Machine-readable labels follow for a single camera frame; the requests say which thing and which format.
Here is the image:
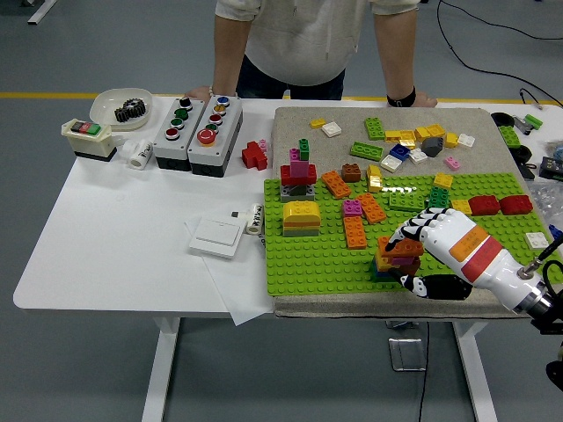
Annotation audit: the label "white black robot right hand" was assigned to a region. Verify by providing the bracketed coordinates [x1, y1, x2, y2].
[380, 207, 547, 314]

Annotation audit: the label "person's right hand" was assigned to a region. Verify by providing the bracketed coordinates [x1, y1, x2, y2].
[184, 84, 215, 101]

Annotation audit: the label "person's left hand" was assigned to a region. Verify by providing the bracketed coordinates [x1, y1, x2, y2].
[413, 90, 439, 109]

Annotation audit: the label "orange long brick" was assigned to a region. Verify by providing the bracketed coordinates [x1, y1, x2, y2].
[355, 192, 388, 225]
[319, 171, 353, 200]
[341, 215, 369, 251]
[377, 236, 424, 258]

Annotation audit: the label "dark grey brick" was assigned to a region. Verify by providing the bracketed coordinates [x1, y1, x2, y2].
[421, 136, 445, 157]

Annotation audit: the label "dark green tall brick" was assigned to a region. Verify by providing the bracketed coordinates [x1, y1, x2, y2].
[428, 186, 450, 208]

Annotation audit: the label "light green long brick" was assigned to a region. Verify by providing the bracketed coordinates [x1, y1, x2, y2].
[387, 192, 428, 212]

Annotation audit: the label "red brick cluster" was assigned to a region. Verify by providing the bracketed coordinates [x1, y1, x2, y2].
[240, 140, 269, 171]

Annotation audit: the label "red wide brick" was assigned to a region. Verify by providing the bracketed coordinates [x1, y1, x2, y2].
[280, 163, 318, 186]

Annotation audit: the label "grey base brick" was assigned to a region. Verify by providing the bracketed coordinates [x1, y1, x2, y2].
[279, 183, 317, 203]

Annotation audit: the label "yellow rounded brick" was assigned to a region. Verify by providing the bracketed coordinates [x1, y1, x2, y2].
[281, 200, 322, 223]

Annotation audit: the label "black wristwatch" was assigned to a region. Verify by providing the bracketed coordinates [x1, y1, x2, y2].
[386, 86, 418, 109]

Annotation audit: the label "grey emergency-stop control box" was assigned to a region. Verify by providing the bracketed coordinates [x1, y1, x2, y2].
[186, 94, 245, 178]

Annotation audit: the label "grey four-button control box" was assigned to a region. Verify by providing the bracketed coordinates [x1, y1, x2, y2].
[152, 97, 207, 171]

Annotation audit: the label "light green long plate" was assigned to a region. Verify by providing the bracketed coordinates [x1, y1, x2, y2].
[350, 141, 384, 160]

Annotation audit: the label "white pipe fitting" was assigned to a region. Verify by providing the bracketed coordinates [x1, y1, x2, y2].
[121, 139, 155, 170]

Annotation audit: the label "white bowl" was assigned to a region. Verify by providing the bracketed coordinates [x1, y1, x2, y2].
[89, 87, 154, 132]

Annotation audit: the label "clear bag of screws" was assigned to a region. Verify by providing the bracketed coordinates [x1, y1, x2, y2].
[527, 179, 563, 221]

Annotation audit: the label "grey-brown mat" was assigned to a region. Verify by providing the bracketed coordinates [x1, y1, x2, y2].
[268, 106, 563, 321]

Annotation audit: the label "person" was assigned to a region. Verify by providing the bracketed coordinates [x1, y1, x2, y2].
[214, 0, 421, 100]

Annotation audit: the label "metal floor socket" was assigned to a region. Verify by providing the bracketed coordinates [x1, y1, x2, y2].
[387, 337, 428, 373]

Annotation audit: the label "black electronic module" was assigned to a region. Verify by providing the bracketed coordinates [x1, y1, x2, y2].
[538, 156, 563, 181]

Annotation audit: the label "white table leg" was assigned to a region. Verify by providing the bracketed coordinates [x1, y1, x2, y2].
[141, 316, 182, 422]
[452, 323, 501, 422]

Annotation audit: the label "white labelled tube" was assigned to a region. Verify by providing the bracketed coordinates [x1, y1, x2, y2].
[245, 202, 265, 236]

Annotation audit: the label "green studded baseplate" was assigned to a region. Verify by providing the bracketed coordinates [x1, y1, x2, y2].
[262, 171, 563, 296]

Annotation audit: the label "orange grey layered bricks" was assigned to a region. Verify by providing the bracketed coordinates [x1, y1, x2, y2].
[281, 219, 321, 238]

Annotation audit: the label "white table foot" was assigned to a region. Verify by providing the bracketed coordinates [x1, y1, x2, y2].
[26, 0, 58, 25]

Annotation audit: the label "white paper sheet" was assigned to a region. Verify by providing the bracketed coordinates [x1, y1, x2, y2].
[183, 219, 276, 327]

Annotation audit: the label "black floor cable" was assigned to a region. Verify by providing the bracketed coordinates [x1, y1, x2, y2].
[436, 0, 563, 108]

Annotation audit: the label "black hanging cable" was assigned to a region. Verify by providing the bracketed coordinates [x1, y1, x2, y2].
[415, 323, 431, 422]

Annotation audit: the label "beige red-green switch box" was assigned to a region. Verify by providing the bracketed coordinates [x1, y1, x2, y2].
[60, 118, 119, 163]

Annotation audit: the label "white wall switch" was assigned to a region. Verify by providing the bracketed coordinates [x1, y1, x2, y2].
[188, 217, 248, 260]

